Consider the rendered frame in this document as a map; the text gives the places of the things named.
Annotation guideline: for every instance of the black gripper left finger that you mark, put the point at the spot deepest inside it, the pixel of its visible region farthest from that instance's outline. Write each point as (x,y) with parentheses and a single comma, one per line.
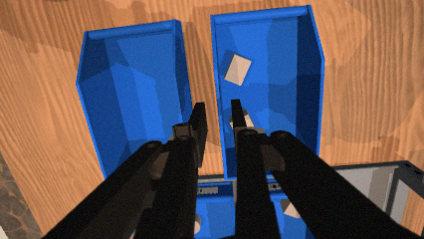
(112,209)

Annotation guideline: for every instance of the brown block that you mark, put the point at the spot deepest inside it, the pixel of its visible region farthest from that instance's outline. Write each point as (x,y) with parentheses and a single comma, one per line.
(247,119)

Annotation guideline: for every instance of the beige short cylinder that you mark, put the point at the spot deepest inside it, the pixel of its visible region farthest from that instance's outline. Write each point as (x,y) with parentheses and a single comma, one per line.
(197,223)

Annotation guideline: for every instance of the grey metal shelf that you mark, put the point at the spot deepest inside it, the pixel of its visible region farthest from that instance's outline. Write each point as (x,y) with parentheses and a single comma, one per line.
(381,182)

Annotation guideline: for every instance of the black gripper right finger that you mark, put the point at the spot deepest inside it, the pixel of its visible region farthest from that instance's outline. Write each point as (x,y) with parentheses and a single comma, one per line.
(331,207)

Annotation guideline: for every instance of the blue bin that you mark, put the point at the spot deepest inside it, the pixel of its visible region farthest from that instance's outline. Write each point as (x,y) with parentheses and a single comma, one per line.
(215,206)
(290,227)
(126,89)
(283,87)

